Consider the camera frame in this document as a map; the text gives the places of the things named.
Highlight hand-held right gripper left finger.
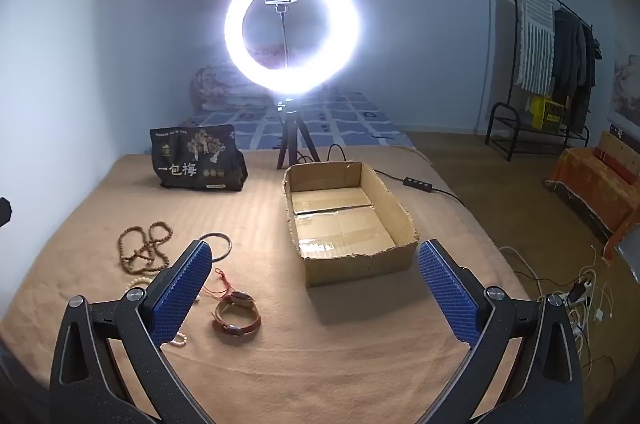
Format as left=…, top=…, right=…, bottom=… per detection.
left=49, top=240, right=213, bottom=424

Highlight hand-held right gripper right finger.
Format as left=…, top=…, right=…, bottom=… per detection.
left=416, top=239, right=586, bottom=424

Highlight red cord charm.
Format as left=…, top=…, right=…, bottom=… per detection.
left=202, top=268, right=236, bottom=300

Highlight brown wooden bead necklace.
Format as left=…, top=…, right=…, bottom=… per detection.
left=117, top=224, right=175, bottom=276

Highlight red leather strap bracelet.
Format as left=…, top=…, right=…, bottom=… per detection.
left=212, top=290, right=262, bottom=336

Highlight thin metal bangle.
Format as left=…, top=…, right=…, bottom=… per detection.
left=197, top=231, right=233, bottom=262

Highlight cardboard box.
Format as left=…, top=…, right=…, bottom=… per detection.
left=282, top=161, right=419, bottom=288

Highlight black printed gift bag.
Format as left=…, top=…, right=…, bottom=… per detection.
left=150, top=124, right=249, bottom=193

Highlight orange cloth covered bench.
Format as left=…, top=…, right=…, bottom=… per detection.
left=545, top=131, right=640, bottom=262

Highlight grey flat object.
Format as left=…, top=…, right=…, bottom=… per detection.
left=617, top=239, right=640, bottom=285

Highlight black tripod stand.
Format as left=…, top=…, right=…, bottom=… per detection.
left=274, top=6, right=322, bottom=170

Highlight folded floral quilt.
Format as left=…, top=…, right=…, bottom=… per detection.
left=190, top=65, right=273, bottom=112

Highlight yellow box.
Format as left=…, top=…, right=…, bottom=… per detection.
left=527, top=94, right=566, bottom=130

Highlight black clothes rack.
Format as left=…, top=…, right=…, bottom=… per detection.
left=485, top=0, right=598, bottom=162

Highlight striped hanging towel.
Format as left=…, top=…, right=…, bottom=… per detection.
left=515, top=0, right=556, bottom=95

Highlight dark hanging clothes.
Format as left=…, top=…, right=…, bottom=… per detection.
left=551, top=6, right=602, bottom=132

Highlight black cable with controller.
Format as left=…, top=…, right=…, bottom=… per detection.
left=327, top=144, right=466, bottom=200

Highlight power strip with white cables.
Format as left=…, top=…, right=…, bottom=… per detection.
left=497, top=244, right=618, bottom=370

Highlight white ring light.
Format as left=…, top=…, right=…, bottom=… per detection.
left=223, top=0, right=361, bottom=97

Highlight landscape wall poster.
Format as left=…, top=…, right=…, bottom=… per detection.
left=607, top=0, right=640, bottom=140

